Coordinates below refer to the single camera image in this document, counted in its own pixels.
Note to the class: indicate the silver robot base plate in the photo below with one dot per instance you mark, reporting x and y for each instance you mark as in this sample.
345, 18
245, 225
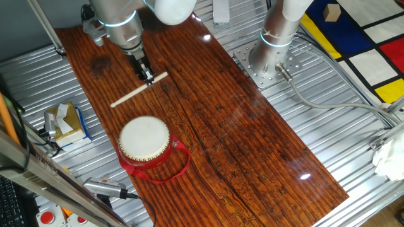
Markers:
271, 77

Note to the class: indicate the brown wooden board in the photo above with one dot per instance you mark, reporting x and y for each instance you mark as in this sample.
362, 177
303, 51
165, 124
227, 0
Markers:
252, 142

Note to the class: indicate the black keyboard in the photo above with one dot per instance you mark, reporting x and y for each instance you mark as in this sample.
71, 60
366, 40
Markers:
9, 205

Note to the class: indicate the gold tissue box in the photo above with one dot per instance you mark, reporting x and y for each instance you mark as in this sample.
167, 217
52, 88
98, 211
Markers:
72, 126

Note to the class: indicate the orange pole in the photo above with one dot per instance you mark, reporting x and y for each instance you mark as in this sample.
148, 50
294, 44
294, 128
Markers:
8, 123

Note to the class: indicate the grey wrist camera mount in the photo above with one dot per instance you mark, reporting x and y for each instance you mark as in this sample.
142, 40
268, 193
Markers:
94, 31

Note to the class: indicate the white plastic device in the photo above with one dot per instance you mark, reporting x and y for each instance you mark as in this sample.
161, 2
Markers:
221, 12

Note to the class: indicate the small silver camera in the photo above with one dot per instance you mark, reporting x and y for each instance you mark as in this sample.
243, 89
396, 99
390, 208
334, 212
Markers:
49, 124

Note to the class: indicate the red emergency stop button box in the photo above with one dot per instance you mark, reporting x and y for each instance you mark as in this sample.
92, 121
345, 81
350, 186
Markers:
47, 217
80, 220

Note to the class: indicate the small metal corner bracket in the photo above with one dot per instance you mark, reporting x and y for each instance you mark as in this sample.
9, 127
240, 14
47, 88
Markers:
376, 144

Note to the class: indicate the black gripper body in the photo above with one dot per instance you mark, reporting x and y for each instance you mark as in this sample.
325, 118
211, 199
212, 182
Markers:
139, 64

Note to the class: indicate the aluminium profile rail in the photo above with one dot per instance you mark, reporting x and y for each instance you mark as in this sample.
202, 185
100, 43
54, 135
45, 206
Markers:
396, 105

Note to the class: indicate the thin metal pole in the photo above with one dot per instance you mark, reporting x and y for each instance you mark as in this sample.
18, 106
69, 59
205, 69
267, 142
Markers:
47, 28

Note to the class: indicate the aluminium frame bar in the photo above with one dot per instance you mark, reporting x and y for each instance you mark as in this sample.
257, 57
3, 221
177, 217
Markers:
47, 176

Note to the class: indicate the red drum white head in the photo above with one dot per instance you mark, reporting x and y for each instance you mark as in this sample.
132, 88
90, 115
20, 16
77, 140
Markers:
143, 138

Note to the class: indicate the white crumpled cloth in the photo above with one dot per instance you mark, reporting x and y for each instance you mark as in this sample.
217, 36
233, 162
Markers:
391, 160

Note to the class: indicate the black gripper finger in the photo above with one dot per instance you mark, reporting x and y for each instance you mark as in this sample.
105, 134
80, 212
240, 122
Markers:
142, 79
150, 75

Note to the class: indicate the pale wooden drumstick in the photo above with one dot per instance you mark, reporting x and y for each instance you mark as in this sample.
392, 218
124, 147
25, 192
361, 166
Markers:
129, 96

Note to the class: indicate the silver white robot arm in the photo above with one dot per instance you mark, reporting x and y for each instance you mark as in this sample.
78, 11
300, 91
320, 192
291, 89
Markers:
120, 19

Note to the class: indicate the small wooden cube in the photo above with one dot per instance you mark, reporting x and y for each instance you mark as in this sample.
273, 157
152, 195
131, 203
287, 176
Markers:
331, 12

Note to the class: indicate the colourful Mondrian pattern cloth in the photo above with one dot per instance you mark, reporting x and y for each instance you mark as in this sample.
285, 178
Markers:
372, 66

